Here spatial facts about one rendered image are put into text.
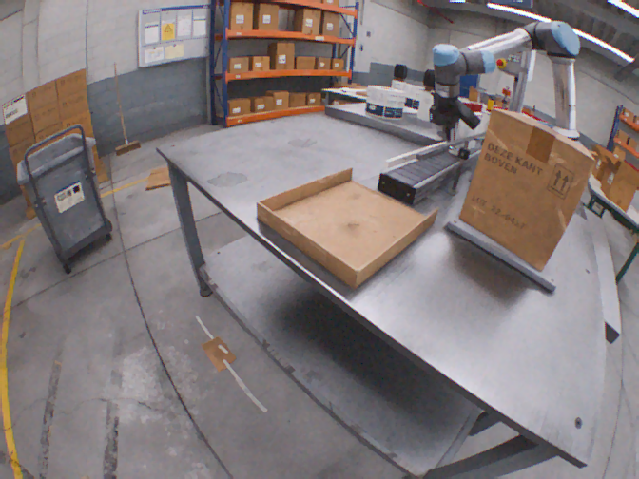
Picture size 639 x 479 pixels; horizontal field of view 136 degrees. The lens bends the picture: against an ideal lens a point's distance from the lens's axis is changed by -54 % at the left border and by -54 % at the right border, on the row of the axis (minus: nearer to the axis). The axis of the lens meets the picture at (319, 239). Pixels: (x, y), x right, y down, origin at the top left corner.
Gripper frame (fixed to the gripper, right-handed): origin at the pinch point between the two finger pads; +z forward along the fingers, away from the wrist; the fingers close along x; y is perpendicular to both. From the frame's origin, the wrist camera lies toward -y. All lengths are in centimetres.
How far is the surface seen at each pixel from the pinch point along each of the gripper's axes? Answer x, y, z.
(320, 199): 51, 10, -18
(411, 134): -12.6, 25.1, 15.7
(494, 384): 64, -39, -25
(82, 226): 141, 164, -4
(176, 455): 154, 10, 19
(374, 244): 54, -8, -20
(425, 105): -32.9, 27.8, 12.2
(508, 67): -65, -5, -6
